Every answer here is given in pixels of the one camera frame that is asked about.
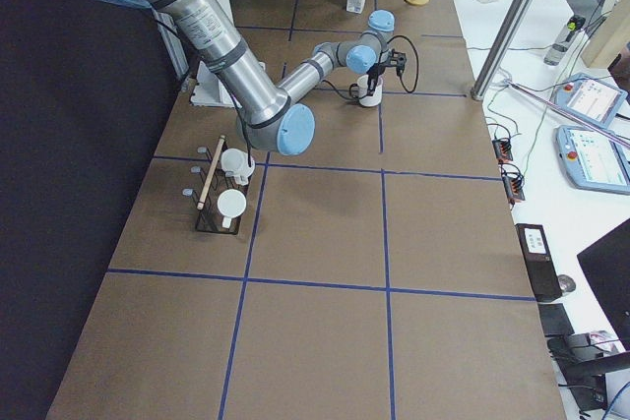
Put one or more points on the near teach pendant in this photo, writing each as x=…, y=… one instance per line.
x=591, y=161

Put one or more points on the black monitor corner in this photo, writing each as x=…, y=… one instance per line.
x=605, y=265

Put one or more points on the black wire mug rack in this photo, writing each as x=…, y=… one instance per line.
x=214, y=181

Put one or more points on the aluminium frame post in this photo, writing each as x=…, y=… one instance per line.
x=499, y=47

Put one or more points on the orange terminal block near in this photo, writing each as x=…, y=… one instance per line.
x=513, y=182

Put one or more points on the teach pendant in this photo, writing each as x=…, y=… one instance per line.
x=591, y=161
x=594, y=100

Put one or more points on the black box with label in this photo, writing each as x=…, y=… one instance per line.
x=538, y=262

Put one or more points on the clear water bottle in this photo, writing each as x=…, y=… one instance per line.
x=564, y=40

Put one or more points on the orange terminal block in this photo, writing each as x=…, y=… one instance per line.
x=503, y=150
x=513, y=182

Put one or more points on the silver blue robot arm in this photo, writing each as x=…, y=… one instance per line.
x=272, y=116

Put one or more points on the far teach pendant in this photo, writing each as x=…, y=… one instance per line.
x=594, y=100

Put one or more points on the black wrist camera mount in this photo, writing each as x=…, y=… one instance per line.
x=398, y=61

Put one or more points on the white mug upper rack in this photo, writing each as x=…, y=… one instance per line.
x=237, y=164

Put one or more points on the white smiley face mug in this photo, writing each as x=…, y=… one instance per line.
x=367, y=98

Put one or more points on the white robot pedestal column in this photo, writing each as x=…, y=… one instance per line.
x=209, y=90

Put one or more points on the orange terminal block far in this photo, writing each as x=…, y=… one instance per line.
x=503, y=150

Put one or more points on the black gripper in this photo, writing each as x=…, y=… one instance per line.
x=376, y=71

